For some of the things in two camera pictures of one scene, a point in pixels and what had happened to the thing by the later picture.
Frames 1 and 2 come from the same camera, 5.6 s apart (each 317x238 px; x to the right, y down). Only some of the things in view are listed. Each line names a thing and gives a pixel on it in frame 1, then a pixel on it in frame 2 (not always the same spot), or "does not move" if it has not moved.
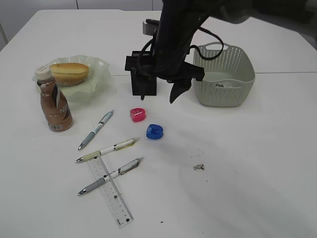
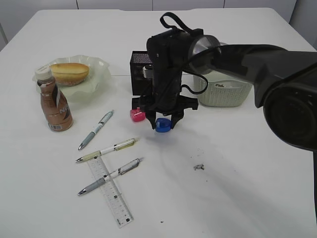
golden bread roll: [69, 74] does not move
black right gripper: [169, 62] → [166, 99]
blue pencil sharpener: [154, 131] → [163, 125]
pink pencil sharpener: [137, 114] does not move
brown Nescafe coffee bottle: [56, 107] does not move
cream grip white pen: [115, 147] does not move
